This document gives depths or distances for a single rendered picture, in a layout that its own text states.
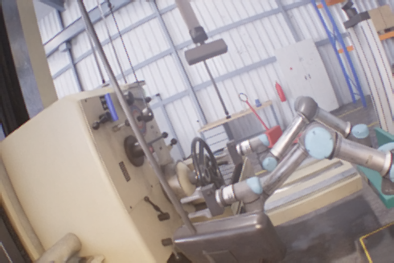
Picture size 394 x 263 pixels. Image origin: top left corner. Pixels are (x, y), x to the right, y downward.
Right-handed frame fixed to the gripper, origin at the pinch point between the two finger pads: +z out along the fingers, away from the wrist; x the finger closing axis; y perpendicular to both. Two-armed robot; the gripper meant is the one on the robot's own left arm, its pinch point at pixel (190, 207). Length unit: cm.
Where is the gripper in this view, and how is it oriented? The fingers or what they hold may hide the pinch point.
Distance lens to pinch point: 141.8
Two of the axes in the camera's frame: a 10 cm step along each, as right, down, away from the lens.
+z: -9.0, 3.5, 2.5
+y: -1.9, 2.0, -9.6
